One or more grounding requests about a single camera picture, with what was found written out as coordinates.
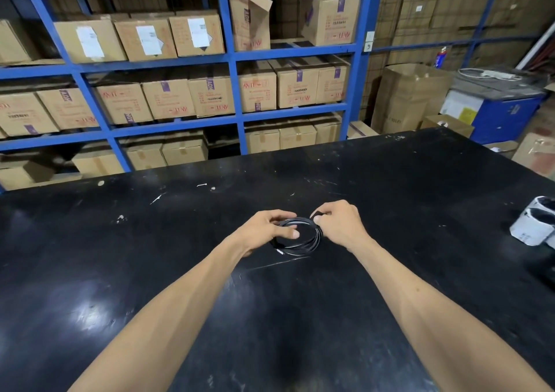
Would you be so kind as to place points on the person's left hand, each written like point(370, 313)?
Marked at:
point(260, 231)

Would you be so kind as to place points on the person's right hand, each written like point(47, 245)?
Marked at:
point(344, 224)

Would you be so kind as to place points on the person's left thumb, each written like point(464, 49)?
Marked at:
point(286, 233)

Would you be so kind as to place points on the person's right thumb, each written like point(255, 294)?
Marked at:
point(320, 220)

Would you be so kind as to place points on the person's right forearm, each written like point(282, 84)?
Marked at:
point(433, 318)

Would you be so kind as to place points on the person's left forearm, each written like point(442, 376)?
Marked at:
point(173, 318)

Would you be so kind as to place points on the small cardboard box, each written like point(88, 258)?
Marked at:
point(360, 129)
point(503, 147)
point(446, 125)

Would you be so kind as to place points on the tall open cardboard box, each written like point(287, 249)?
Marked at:
point(407, 101)

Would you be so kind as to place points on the rows of labelled cardboard boxes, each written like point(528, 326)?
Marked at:
point(169, 96)

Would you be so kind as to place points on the blue metal shelf rack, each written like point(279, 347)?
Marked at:
point(230, 56)

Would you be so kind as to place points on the white power strip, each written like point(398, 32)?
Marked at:
point(492, 74)

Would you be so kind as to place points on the flat cardboard box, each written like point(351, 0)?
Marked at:
point(537, 153)

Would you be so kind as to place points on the blue metal pallet rack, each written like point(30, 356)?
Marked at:
point(477, 40)

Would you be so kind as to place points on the white pipe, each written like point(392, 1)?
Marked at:
point(536, 48)

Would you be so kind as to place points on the white tag on rack post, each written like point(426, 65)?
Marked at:
point(369, 41)

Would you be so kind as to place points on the wall of stacked brown cartons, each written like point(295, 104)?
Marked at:
point(438, 5)

